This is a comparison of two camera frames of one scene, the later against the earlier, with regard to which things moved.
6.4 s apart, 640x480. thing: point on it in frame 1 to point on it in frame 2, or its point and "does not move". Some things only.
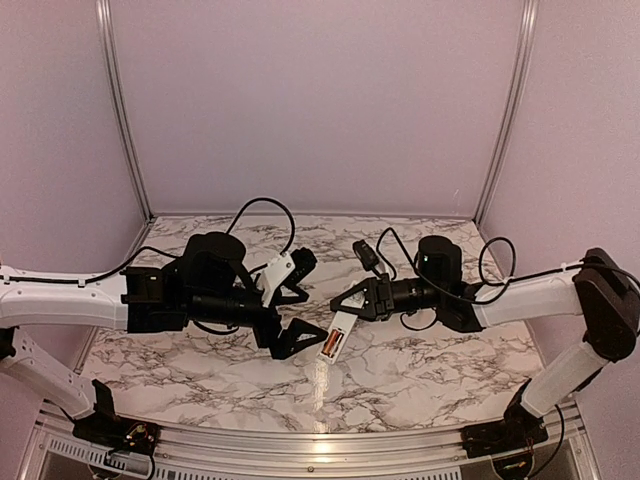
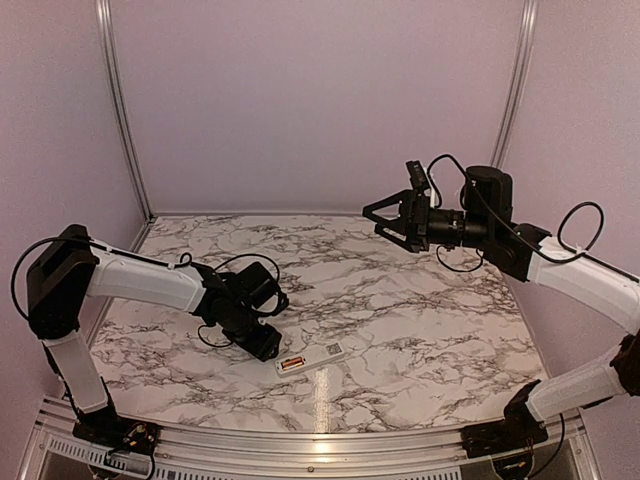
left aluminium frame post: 119,104 does not move
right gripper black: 378,300 to 416,204
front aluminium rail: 54,452 does not move
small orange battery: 337,342 to 293,366
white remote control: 336,336 to 304,361
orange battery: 329,342 to 292,362
